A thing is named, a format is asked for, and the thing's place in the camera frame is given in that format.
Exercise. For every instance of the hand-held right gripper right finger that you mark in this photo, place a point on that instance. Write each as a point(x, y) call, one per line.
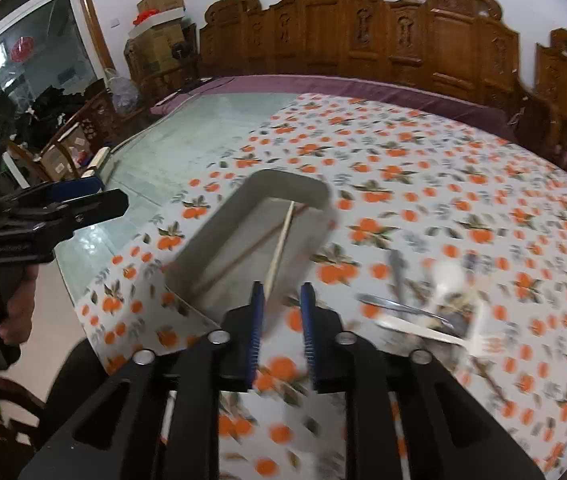
point(308, 320)

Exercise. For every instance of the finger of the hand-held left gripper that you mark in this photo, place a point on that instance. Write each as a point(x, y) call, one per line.
point(98, 205)
point(73, 187)

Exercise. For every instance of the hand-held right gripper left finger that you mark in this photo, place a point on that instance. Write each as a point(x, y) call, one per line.
point(257, 320)

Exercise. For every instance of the wooden chopstick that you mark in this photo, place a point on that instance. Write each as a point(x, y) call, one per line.
point(249, 255)
point(281, 245)

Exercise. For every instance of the stainless steel tray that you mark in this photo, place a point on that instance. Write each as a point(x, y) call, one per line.
point(243, 225)

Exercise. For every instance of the white plastic fork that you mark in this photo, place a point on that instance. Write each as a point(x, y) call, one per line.
point(423, 331)

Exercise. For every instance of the white plastic ladle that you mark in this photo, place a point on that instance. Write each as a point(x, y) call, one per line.
point(446, 277)

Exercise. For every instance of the person's left hand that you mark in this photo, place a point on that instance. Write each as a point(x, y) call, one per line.
point(19, 317)

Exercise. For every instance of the open cardboard box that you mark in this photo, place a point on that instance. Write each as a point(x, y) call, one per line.
point(65, 152)

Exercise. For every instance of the cream rectangular case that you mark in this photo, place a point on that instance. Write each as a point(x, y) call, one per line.
point(97, 160)

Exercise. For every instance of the wooden armchair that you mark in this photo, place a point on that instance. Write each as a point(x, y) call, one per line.
point(98, 110)

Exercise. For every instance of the pile of black clothes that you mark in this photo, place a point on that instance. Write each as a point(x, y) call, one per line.
point(55, 102)

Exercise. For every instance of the clear plastic bag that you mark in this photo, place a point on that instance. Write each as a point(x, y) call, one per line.
point(122, 92)

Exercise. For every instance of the red round window sticker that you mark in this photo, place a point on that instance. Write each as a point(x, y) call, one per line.
point(23, 50)

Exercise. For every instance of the wooden chair under boxes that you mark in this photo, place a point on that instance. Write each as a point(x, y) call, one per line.
point(163, 82)

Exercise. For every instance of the glass sliding door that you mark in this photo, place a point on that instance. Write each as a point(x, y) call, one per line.
point(38, 25)

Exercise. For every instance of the large brown cardboard box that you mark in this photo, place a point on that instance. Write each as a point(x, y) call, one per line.
point(156, 50)

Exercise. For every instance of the orange print tablecloth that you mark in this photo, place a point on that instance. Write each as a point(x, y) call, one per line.
point(413, 185)

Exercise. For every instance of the person's black trousers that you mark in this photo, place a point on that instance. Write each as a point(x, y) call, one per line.
point(75, 375)

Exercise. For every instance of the black round object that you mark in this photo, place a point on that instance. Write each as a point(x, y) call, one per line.
point(179, 50)

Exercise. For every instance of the white and red box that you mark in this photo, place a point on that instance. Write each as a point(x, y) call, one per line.
point(156, 22)

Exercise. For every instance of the purple table cloth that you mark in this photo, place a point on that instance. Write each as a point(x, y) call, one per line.
point(363, 87)

